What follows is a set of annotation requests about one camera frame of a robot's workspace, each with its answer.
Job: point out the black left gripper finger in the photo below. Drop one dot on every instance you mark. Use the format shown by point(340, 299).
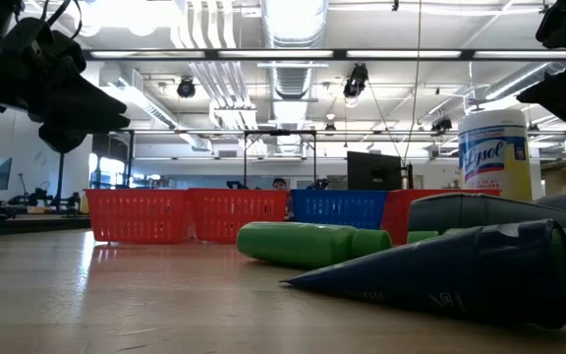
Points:
point(86, 105)
point(67, 135)

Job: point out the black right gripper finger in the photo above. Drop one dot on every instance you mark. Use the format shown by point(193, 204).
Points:
point(560, 98)

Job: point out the black background robot arm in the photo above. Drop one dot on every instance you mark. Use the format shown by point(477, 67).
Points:
point(30, 199)

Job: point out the Lysol wipes canister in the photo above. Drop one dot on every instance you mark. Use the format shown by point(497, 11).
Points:
point(496, 157)

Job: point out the dark background table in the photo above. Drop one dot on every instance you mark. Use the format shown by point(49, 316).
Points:
point(27, 223)

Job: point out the red plastic mesh basket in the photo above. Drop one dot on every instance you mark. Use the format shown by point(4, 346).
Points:
point(395, 216)
point(138, 216)
point(239, 209)

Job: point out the dark green flat object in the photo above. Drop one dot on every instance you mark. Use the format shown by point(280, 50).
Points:
point(460, 211)

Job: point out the dark blue cone bag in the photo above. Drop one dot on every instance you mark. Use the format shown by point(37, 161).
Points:
point(484, 273)

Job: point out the black computer monitor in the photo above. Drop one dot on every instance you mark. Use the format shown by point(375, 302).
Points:
point(374, 172)

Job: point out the person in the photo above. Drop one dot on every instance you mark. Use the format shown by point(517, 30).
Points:
point(279, 184)

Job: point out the black overhead beam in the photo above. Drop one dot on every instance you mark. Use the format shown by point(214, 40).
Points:
point(339, 54)

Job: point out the blue plastic mesh basket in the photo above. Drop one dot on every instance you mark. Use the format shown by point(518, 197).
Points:
point(339, 209)

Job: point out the black background stand frame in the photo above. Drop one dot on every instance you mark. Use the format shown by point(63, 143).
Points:
point(61, 177)

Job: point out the black ceiling camera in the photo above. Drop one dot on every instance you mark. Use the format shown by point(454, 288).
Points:
point(356, 81)
point(441, 125)
point(186, 88)

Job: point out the black background rig frame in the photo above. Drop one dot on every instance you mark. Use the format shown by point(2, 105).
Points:
point(278, 132)

